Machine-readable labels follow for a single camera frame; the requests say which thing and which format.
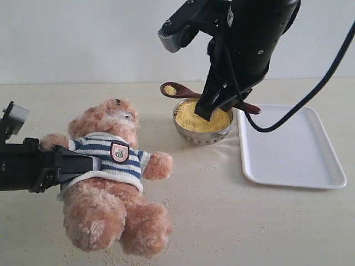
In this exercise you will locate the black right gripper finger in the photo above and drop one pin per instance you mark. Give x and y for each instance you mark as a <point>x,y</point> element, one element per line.
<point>213,95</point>
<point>228,97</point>

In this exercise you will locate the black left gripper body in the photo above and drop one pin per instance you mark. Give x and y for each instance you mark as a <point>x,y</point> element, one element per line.
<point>25,167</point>

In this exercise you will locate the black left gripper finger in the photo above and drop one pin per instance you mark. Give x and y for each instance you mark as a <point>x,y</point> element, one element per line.
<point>70,164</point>

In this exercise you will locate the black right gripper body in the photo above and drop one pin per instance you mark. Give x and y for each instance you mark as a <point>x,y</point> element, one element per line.
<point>250,31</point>

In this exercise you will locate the dark red wooden spoon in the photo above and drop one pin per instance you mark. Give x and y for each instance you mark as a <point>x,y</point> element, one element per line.
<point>179,91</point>

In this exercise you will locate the brown teddy bear striped sweater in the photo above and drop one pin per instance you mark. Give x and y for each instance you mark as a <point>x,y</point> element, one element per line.
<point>107,205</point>

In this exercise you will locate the steel bowl of millet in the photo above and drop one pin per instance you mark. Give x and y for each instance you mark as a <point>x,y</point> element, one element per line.
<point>197,130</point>

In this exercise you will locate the white plastic tray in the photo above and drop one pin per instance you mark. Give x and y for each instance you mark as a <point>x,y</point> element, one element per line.
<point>297,154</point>

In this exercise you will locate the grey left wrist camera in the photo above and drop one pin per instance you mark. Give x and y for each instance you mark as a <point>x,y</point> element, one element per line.
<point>14,117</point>

